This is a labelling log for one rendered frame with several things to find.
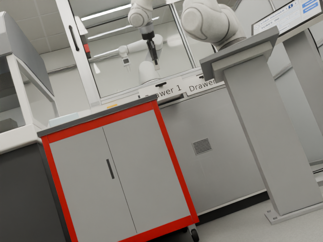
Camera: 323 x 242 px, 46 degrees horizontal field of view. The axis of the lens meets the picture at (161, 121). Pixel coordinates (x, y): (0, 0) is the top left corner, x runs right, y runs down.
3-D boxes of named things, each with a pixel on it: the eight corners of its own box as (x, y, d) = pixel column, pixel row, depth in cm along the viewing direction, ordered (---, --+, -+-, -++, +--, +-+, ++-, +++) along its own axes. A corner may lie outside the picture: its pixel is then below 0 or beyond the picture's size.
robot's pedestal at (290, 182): (341, 202, 156) (272, 38, 169) (271, 225, 160) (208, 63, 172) (323, 196, 185) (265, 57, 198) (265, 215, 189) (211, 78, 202)
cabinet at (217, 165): (287, 193, 244) (242, 80, 257) (136, 249, 232) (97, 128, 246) (246, 194, 338) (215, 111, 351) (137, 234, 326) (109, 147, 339)
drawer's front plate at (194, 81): (228, 82, 255) (221, 67, 257) (187, 95, 252) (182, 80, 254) (227, 83, 257) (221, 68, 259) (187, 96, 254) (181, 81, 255)
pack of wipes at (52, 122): (80, 123, 199) (78, 115, 200) (80, 119, 190) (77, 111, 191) (52, 131, 196) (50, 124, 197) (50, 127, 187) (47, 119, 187)
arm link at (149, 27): (150, 18, 222) (153, 29, 225) (135, 23, 221) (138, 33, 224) (154, 20, 214) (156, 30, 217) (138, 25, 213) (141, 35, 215)
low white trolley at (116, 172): (208, 239, 178) (155, 92, 191) (81, 287, 171) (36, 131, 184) (192, 228, 235) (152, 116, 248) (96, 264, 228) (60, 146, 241)
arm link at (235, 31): (253, 38, 188) (234, 1, 193) (237, 34, 174) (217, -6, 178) (227, 55, 198) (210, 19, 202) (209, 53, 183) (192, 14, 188)
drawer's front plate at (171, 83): (186, 91, 239) (180, 75, 240) (143, 105, 235) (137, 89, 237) (186, 92, 240) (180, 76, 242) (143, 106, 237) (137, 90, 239)
